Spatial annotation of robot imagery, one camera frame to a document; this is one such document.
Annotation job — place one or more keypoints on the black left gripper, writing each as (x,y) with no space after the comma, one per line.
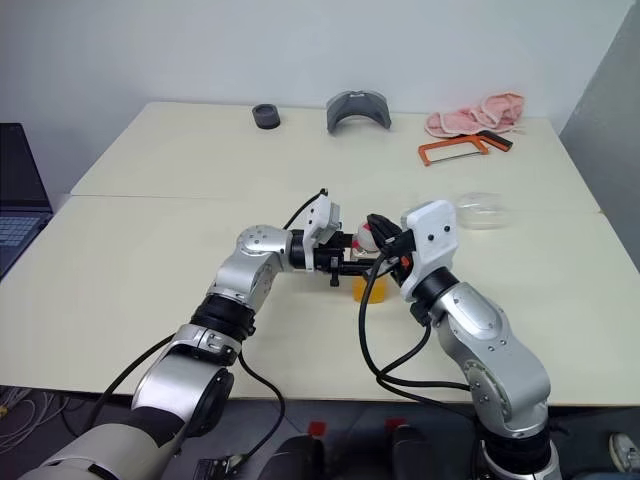
(332,252)

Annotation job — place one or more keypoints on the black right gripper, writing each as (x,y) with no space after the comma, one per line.
(400,247)

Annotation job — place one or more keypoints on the clear bottle with orange drink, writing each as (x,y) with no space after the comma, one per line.
(370,292)

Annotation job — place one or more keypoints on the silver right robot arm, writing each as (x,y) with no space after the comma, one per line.
(490,340)

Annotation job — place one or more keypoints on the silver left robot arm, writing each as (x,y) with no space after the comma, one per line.
(250,270)

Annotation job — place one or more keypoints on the orange hacksaw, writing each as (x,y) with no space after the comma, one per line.
(425,152)

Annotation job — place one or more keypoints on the clear plastic bowl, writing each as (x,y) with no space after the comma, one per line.
(482,212)

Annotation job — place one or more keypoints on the grey curved visor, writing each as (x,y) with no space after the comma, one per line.
(345,112)

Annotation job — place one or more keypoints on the pink cloth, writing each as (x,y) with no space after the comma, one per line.
(477,117)

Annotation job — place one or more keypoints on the small black round cup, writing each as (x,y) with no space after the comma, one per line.
(265,117)

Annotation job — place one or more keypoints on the grey partition panel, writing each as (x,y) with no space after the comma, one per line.
(605,110)

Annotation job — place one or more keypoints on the grey white shoe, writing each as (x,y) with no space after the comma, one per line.
(625,450)

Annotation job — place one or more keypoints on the dark laptop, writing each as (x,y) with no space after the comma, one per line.
(20,200)

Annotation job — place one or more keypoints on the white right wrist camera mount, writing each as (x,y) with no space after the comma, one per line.
(430,235)

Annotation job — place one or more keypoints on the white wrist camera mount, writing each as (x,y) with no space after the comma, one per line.
(325,215)
(430,235)

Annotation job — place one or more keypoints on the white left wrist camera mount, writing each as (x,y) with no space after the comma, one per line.
(325,215)

